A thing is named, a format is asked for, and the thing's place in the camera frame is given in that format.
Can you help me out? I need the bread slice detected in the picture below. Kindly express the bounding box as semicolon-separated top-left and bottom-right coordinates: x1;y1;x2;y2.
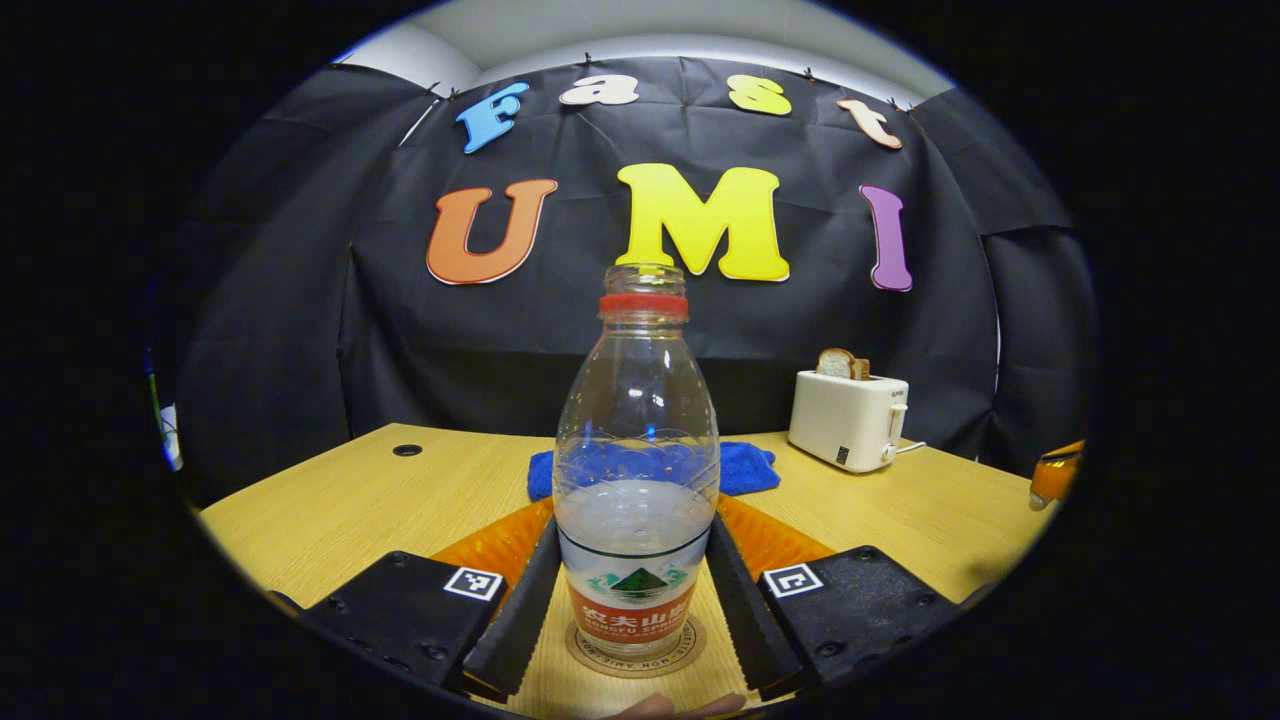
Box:
815;347;871;382

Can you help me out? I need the round cork coaster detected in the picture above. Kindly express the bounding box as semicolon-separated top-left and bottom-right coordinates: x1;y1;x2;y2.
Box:
565;612;708;680

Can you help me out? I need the clear plastic water bottle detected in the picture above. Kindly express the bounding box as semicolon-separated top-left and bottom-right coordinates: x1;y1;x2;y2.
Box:
552;263;721;658

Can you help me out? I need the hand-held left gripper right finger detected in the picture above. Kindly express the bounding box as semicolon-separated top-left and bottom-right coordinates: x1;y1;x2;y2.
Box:
706;493;966;701

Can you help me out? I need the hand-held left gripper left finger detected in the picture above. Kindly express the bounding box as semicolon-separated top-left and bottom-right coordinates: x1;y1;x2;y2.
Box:
300;498;563;701

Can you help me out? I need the white toaster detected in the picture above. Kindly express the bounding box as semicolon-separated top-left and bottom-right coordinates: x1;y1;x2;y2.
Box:
788;370;911;474

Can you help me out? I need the black backdrop cloth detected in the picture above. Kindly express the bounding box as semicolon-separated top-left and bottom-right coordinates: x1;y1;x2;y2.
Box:
165;55;1099;501

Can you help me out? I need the blue towel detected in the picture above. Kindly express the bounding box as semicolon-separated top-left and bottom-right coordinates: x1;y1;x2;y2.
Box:
527;440;782;503

